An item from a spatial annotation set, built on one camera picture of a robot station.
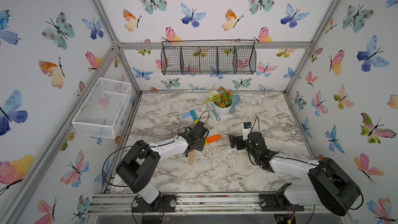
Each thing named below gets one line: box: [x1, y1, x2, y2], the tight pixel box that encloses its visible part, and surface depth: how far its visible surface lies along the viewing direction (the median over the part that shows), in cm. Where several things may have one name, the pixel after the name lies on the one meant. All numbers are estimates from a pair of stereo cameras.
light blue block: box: [181, 112, 192, 119], surface depth 110 cm
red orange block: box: [206, 134, 222, 144], surface depth 98 cm
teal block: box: [189, 109, 199, 121], surface depth 110 cm
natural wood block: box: [188, 150, 195, 165], surface depth 90 cm
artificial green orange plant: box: [203, 82, 235, 108], surface depth 98 cm
